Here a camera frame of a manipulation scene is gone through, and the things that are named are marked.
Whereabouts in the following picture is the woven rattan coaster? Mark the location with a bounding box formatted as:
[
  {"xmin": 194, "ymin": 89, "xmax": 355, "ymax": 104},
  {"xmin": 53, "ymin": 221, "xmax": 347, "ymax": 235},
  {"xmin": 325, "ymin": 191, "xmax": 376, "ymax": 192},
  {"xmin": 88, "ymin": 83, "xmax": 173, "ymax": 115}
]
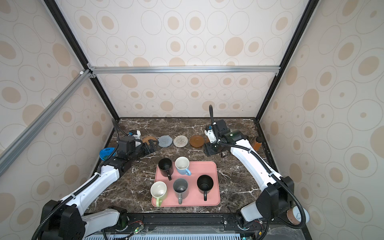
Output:
[{"xmin": 142, "ymin": 136, "xmax": 157, "ymax": 144}]

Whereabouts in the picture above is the light blue woven coaster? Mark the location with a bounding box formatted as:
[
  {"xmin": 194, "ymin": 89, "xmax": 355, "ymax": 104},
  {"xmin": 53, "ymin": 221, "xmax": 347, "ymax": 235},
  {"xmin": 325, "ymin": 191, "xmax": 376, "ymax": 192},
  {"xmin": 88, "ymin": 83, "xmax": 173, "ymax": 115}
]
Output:
[{"xmin": 158, "ymin": 136, "xmax": 173, "ymax": 148}]

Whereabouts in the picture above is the multicolour stitched white coaster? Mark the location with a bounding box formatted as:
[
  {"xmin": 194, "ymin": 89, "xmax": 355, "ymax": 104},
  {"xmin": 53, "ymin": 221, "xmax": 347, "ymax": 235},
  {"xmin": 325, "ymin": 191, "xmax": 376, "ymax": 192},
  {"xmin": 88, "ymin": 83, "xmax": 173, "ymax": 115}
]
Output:
[{"xmin": 173, "ymin": 135, "xmax": 189, "ymax": 148}]

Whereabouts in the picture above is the light blue mug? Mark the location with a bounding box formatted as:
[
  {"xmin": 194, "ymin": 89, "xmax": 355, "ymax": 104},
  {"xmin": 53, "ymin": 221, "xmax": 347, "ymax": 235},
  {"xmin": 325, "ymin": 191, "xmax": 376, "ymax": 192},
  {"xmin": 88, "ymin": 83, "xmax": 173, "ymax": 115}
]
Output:
[{"xmin": 175, "ymin": 157, "xmax": 192, "ymax": 176}]

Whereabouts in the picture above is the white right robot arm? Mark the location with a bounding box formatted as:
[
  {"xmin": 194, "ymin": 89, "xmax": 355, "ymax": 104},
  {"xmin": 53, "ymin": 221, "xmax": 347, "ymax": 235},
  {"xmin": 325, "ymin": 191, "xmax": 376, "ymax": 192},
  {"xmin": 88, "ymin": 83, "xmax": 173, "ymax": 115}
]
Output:
[{"xmin": 204, "ymin": 120, "xmax": 309, "ymax": 229}]

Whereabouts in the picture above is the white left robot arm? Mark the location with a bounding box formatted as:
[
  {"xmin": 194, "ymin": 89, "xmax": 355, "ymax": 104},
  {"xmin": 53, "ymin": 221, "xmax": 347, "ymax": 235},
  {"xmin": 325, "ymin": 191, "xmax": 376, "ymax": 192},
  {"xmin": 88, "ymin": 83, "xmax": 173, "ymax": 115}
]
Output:
[{"xmin": 32, "ymin": 133, "xmax": 159, "ymax": 240}]

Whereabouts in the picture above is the blue lidded white cup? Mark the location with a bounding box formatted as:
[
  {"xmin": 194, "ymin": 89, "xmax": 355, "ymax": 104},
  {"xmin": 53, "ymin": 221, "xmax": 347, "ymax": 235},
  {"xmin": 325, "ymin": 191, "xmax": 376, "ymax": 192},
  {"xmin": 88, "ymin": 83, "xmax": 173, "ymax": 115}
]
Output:
[{"xmin": 99, "ymin": 148, "xmax": 115, "ymax": 161}]

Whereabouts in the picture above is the black mug back left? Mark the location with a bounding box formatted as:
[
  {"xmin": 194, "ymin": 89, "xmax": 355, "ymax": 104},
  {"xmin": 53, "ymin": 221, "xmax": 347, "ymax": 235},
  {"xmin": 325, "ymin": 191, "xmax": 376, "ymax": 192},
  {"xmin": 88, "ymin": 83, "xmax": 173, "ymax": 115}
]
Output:
[{"xmin": 158, "ymin": 158, "xmax": 174, "ymax": 181}]

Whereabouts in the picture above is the black mug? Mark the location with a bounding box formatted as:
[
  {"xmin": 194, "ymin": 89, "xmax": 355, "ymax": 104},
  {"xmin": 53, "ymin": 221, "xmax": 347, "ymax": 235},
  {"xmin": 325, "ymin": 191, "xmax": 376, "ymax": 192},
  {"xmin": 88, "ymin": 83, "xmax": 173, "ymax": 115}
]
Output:
[
  {"xmin": 158, "ymin": 158, "xmax": 174, "ymax": 181},
  {"xmin": 197, "ymin": 175, "xmax": 214, "ymax": 201}
]

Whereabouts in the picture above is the orange bottle black cap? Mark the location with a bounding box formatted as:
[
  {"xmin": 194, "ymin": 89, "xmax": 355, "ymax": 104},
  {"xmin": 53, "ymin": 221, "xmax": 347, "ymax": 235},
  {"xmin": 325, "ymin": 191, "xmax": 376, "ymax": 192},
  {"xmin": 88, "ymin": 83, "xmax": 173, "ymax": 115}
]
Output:
[{"xmin": 251, "ymin": 136, "xmax": 264, "ymax": 151}]

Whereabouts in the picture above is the green white mug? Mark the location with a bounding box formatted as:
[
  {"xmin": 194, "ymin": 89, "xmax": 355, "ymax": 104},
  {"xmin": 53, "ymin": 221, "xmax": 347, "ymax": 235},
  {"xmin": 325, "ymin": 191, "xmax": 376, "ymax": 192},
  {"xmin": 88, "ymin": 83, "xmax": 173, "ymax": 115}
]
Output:
[{"xmin": 150, "ymin": 181, "xmax": 168, "ymax": 207}]

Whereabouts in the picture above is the grey mug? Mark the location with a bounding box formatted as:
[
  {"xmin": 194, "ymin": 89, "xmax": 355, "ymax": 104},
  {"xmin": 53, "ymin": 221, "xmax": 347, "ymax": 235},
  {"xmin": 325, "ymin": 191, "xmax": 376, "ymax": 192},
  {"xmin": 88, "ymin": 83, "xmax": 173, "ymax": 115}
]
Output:
[{"xmin": 173, "ymin": 178, "xmax": 189, "ymax": 205}]

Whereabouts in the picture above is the black mug front right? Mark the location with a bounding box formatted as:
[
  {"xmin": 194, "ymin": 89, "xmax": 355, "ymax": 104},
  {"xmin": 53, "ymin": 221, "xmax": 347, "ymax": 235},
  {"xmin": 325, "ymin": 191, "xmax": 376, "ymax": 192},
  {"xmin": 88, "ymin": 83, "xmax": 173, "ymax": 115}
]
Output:
[{"xmin": 197, "ymin": 175, "xmax": 214, "ymax": 201}]

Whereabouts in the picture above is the pink tray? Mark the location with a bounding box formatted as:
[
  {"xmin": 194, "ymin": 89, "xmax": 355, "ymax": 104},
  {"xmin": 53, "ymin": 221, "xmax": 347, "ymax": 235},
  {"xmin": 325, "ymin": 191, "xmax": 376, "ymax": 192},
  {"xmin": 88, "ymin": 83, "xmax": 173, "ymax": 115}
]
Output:
[{"xmin": 155, "ymin": 161, "xmax": 221, "ymax": 207}]

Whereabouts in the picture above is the aluminium left side bar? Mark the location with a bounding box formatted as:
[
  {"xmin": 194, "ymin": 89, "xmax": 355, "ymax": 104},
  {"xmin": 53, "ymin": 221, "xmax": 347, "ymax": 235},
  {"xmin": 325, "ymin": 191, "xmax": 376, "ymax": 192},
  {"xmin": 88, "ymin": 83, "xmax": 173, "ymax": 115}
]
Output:
[{"xmin": 1, "ymin": 70, "xmax": 91, "ymax": 175}]

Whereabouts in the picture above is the aluminium back crossbar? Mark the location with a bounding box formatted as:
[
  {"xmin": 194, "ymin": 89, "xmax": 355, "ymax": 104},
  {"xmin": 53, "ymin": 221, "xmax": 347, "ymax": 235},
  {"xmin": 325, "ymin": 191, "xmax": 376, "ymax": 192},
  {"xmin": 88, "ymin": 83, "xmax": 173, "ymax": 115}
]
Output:
[{"xmin": 90, "ymin": 65, "xmax": 281, "ymax": 74}]

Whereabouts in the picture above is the brown can white lid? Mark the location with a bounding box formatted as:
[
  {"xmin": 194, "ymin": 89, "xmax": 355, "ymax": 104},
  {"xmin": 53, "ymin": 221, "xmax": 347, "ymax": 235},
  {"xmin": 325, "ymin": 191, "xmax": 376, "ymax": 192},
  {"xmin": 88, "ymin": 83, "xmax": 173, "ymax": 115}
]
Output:
[{"xmin": 287, "ymin": 206, "xmax": 310, "ymax": 225}]

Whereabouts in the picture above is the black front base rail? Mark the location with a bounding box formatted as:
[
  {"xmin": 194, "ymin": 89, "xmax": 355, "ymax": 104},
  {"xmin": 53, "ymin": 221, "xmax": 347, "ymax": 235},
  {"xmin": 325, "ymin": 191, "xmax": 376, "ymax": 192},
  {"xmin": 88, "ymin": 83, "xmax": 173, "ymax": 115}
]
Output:
[{"xmin": 83, "ymin": 212, "xmax": 313, "ymax": 240}]

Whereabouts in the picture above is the black right corner post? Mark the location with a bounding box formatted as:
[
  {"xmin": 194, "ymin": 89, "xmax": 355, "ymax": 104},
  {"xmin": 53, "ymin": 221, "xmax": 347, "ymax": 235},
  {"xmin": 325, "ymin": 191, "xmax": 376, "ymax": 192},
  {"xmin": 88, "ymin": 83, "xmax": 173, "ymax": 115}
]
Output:
[{"xmin": 255, "ymin": 0, "xmax": 319, "ymax": 123}]

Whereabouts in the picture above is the black corner frame post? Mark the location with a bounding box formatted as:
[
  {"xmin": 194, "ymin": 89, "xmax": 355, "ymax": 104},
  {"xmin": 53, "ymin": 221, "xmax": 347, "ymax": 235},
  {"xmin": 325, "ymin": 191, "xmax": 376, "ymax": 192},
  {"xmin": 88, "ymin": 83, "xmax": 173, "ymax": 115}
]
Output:
[{"xmin": 44, "ymin": 0, "xmax": 120, "ymax": 123}]

